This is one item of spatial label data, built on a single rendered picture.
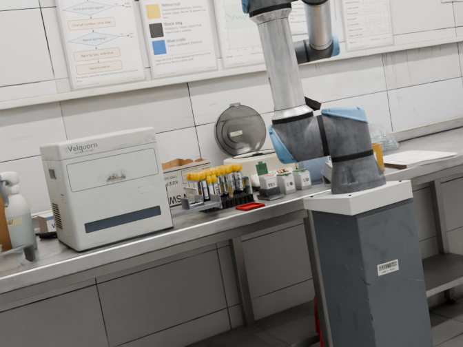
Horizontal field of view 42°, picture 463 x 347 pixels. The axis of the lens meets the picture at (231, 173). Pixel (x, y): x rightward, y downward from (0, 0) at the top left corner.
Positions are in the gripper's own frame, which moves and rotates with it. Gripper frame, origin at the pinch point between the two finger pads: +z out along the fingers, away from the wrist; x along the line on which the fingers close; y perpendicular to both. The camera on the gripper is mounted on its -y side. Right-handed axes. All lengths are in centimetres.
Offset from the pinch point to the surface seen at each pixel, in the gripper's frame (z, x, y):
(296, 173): 9.5, 6.9, 7.8
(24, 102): -30, -39, 86
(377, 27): -41, -56, -81
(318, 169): 10.3, 2.1, -3.6
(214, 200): 11.0, 13.2, 40.6
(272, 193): 13.4, 11.5, 20.0
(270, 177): 8.1, 10.4, 19.3
